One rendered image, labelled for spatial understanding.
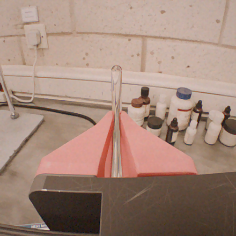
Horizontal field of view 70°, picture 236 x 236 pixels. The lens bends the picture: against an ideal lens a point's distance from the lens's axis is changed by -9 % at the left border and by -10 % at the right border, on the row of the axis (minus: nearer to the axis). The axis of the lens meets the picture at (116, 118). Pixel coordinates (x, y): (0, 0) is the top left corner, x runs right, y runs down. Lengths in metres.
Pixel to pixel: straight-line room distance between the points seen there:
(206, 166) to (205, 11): 0.41
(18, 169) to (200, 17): 0.62
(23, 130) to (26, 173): 0.16
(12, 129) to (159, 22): 0.53
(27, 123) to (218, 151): 0.55
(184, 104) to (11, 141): 0.48
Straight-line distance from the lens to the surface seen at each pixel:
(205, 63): 0.61
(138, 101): 0.49
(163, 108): 0.55
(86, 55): 0.64
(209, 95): 0.61
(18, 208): 0.42
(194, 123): 0.48
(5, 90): 0.60
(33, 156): 0.50
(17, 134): 0.57
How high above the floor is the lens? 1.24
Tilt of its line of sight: 36 degrees down
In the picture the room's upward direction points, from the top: straight up
